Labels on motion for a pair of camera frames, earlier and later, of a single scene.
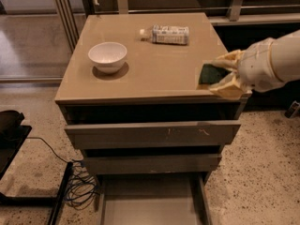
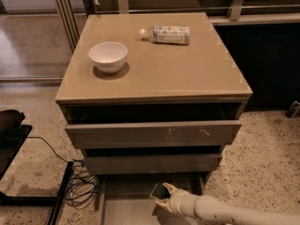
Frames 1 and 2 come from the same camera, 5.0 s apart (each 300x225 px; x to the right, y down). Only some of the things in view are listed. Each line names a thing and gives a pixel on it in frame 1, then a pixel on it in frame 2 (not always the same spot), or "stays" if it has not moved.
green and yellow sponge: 211,74 → 160,191
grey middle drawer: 157,162 stays
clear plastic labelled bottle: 167,35 stays
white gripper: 257,66 → 180,200
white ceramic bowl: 108,56 stays
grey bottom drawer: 153,199 stays
